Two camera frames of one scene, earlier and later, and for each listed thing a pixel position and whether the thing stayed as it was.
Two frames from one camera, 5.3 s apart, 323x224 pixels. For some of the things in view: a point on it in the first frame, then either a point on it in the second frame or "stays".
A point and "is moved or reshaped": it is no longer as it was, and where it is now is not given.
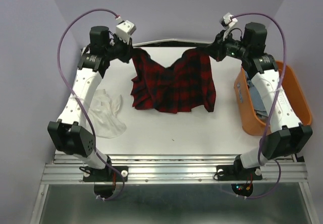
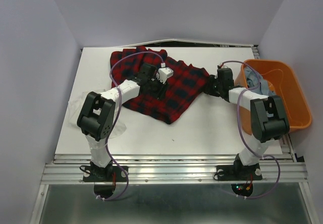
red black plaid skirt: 185,85 is moved or reshaped
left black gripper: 128,49 → 160,94
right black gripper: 216,49 → 208,87
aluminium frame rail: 172,169 stays
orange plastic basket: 292,87 stays
